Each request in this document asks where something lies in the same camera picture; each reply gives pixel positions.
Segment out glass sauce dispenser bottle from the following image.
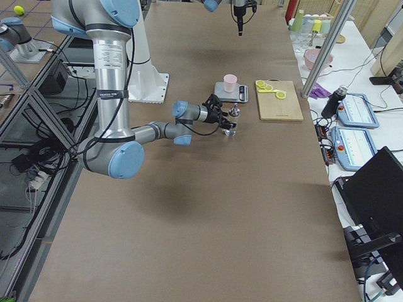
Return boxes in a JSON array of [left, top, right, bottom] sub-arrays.
[[223, 103, 241, 137]]

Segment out far teach pendant tablet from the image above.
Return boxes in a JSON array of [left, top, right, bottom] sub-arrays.
[[337, 93, 380, 129]]

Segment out black monitor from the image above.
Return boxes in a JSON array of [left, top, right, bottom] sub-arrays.
[[336, 147, 402, 284]]

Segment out lemon slice near knife tip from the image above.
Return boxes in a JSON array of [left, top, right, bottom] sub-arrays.
[[275, 91, 287, 99]]

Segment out wine glass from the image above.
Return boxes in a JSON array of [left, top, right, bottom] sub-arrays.
[[295, 32, 311, 53]]

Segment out aluminium frame post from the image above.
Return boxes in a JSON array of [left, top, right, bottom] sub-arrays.
[[301, 0, 357, 99]]

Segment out yellow cup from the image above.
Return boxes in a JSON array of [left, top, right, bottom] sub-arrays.
[[312, 20, 322, 34]]

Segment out light blue cup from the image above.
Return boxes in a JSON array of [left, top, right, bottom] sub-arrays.
[[321, 19, 331, 35]]

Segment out pink plastic cup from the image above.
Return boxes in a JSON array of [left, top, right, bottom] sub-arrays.
[[223, 74, 237, 93]]

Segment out wooden cutting board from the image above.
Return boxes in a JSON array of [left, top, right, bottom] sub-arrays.
[[255, 80, 304, 121]]

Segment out black thermos bottle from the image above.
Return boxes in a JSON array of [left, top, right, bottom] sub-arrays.
[[321, 85, 348, 118]]

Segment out digital kitchen scale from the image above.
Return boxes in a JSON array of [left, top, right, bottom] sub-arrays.
[[214, 82, 249, 104]]

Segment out near teach pendant tablet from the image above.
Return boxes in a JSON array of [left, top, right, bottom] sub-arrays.
[[331, 126, 377, 171]]

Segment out teach pendant tablet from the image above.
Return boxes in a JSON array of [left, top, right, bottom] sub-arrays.
[[331, 126, 377, 171], [337, 93, 380, 129]]

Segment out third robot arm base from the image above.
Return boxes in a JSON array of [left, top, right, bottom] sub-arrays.
[[1, 17, 45, 64]]

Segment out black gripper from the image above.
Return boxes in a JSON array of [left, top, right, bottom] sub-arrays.
[[201, 94, 236, 130], [232, 0, 257, 36]]

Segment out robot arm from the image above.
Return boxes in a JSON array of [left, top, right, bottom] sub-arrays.
[[51, 1, 235, 179], [202, 0, 258, 36]]

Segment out purple cloth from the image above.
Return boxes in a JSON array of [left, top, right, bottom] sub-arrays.
[[309, 82, 332, 99]]

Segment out black power strip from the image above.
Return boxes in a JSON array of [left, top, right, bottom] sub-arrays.
[[315, 124, 335, 166]]

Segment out pink bowl with ice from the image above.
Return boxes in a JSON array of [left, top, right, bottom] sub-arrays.
[[304, 48, 334, 70]]

